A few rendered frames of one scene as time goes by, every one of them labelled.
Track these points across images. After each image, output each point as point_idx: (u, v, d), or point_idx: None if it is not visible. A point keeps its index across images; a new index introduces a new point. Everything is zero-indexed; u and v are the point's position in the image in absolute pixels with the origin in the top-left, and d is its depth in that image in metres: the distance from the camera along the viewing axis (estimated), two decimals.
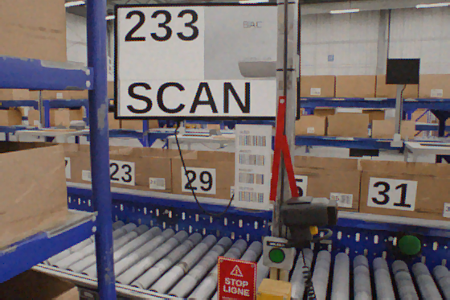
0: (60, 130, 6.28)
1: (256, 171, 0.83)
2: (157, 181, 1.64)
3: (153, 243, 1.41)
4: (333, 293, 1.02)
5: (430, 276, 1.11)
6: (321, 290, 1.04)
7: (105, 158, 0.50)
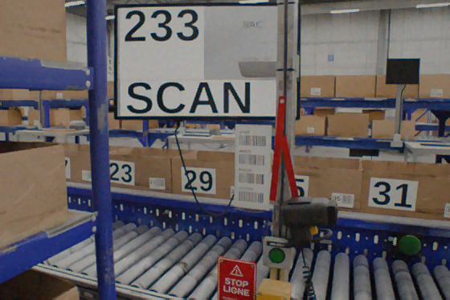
0: (60, 130, 6.28)
1: (256, 171, 0.83)
2: (157, 181, 1.64)
3: (153, 243, 1.41)
4: (333, 293, 1.02)
5: (430, 276, 1.11)
6: (321, 290, 1.04)
7: (105, 158, 0.50)
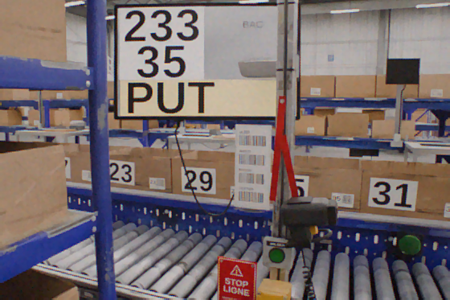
0: (60, 130, 6.28)
1: (256, 171, 0.83)
2: (157, 181, 1.64)
3: (153, 243, 1.41)
4: (333, 293, 1.02)
5: (430, 276, 1.11)
6: (321, 290, 1.04)
7: (105, 158, 0.50)
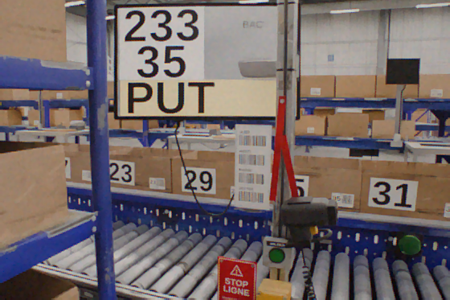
0: (60, 130, 6.28)
1: (256, 171, 0.83)
2: (157, 181, 1.64)
3: (153, 243, 1.41)
4: (333, 293, 1.02)
5: (430, 276, 1.11)
6: (321, 290, 1.04)
7: (105, 158, 0.50)
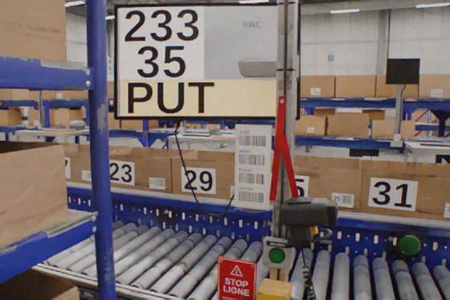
0: (60, 130, 6.28)
1: (256, 171, 0.83)
2: (157, 181, 1.64)
3: (153, 243, 1.41)
4: (333, 293, 1.02)
5: (430, 276, 1.11)
6: (321, 290, 1.04)
7: (105, 158, 0.50)
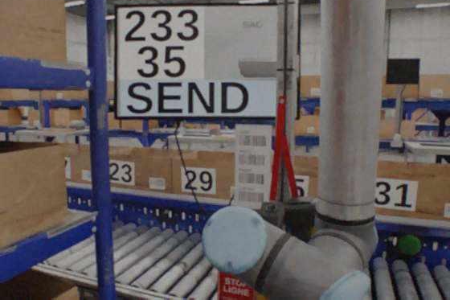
0: (60, 130, 6.28)
1: (256, 171, 0.83)
2: (157, 181, 1.64)
3: (153, 243, 1.41)
4: None
5: (430, 276, 1.11)
6: None
7: (105, 158, 0.50)
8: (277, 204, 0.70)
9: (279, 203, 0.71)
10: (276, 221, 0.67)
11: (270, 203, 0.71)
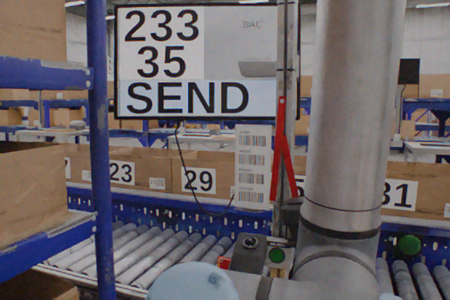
0: (60, 130, 6.28)
1: (256, 171, 0.83)
2: (157, 181, 1.64)
3: (153, 243, 1.41)
4: None
5: (430, 276, 1.11)
6: None
7: (105, 158, 0.50)
8: (258, 237, 0.53)
9: (260, 235, 0.53)
10: (257, 262, 0.50)
11: (248, 236, 0.53)
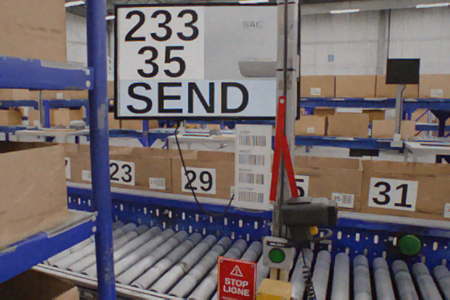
0: (60, 130, 6.28)
1: (256, 171, 0.83)
2: (157, 181, 1.64)
3: (153, 243, 1.41)
4: (333, 293, 1.02)
5: (430, 276, 1.11)
6: (321, 290, 1.04)
7: (105, 158, 0.50)
8: None
9: None
10: None
11: None
